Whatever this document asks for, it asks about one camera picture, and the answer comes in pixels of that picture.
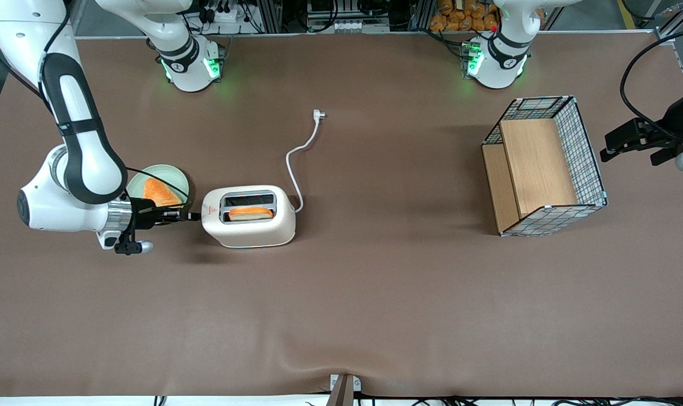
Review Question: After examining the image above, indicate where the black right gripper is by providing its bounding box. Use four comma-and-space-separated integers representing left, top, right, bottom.
128, 202, 201, 231

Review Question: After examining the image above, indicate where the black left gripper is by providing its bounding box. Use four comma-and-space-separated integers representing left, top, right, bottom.
600, 85, 683, 166

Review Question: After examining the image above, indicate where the white two-slot toaster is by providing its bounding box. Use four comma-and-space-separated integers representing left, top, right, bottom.
201, 185, 297, 249

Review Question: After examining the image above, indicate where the triangular orange pastry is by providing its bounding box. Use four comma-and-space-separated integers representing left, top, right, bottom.
143, 178, 183, 208

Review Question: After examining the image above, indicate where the pale green round plate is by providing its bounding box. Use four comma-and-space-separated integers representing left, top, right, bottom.
126, 164, 191, 210

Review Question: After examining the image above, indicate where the toast slice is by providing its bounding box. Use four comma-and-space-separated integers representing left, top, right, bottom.
228, 207, 275, 222

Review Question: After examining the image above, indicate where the light wooden shelf insert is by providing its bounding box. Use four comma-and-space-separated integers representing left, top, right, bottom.
482, 118, 579, 235

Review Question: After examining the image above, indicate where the white power strip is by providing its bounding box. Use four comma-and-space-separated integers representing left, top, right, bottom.
206, 3, 247, 24

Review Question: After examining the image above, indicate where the brown table cover mat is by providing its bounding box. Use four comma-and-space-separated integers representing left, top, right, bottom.
0, 31, 683, 398

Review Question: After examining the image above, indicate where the bag of orange bread rolls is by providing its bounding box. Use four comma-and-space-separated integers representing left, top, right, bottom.
429, 0, 547, 33

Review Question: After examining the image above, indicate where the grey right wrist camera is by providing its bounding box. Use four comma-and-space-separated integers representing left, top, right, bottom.
114, 228, 155, 255

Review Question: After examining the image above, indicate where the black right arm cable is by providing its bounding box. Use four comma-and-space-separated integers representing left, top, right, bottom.
0, 11, 194, 208

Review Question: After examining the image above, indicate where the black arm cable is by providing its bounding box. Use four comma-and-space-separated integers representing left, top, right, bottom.
0, 11, 194, 208
620, 25, 683, 142

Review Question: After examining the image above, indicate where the black wire basket checked liner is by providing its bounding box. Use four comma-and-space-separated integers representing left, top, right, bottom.
481, 96, 609, 237

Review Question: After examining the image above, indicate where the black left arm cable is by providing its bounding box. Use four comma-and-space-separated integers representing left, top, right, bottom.
620, 25, 683, 142

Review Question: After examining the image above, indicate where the white toaster power cord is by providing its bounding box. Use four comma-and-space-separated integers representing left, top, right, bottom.
285, 109, 327, 214

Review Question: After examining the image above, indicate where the aluminium frame post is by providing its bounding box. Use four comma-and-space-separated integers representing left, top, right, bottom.
261, 0, 283, 34
411, 0, 435, 32

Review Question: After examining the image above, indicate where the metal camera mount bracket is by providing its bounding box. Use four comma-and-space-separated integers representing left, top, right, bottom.
327, 373, 362, 406

